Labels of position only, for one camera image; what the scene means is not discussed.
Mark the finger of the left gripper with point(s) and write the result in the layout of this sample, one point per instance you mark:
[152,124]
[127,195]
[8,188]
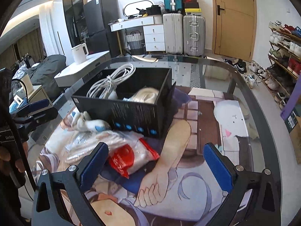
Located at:
[35,120]
[31,108]

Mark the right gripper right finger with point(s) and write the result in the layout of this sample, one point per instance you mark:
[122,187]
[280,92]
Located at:
[263,207]

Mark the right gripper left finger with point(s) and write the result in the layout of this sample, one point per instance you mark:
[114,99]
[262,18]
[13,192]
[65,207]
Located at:
[48,205]

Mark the white plush toy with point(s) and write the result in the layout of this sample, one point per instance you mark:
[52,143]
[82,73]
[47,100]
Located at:
[82,122]

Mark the red and white packet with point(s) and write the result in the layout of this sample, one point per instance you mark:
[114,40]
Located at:
[131,157]

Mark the black cardboard box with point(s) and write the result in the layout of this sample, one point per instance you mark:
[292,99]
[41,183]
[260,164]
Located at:
[121,114]

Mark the dark grey beanbag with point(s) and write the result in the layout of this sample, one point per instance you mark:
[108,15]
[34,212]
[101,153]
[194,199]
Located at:
[44,74]

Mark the white grey side table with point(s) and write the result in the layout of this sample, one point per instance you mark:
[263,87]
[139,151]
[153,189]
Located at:
[72,73]

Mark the white electric kettle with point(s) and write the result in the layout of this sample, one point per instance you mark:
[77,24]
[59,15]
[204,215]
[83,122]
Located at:
[80,53]

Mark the anime print table mat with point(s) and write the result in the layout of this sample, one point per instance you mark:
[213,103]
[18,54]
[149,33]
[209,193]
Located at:
[178,188]

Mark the brown cardboard box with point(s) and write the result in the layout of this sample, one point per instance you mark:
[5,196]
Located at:
[293,125]

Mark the purple paper bag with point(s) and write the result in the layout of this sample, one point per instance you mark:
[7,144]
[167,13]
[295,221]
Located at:
[293,100]

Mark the dark glass cabinet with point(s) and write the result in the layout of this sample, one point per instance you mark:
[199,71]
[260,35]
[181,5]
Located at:
[76,22]

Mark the black refrigerator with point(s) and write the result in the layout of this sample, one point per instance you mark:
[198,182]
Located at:
[98,15]

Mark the striped basket bag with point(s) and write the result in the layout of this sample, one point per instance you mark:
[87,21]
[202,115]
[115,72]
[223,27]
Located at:
[136,43]

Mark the wooden shoe rack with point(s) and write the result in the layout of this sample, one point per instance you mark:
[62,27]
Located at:
[284,56]

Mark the white drawer unit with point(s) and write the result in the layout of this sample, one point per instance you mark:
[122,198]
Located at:
[154,38]

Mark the oval vanity mirror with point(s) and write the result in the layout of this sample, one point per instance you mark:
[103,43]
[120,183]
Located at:
[134,8]

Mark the white dressing desk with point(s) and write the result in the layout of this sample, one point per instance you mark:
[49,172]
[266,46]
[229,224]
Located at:
[136,22]

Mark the white suitcase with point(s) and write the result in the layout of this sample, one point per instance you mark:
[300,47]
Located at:
[173,33]

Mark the silver suitcase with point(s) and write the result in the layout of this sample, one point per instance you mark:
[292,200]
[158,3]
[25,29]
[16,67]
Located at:
[194,35]

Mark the stacked shoe boxes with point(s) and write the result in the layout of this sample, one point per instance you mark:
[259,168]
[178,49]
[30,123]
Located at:
[191,7]

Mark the wooden door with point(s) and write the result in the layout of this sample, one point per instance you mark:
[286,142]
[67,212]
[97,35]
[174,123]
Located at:
[234,28]

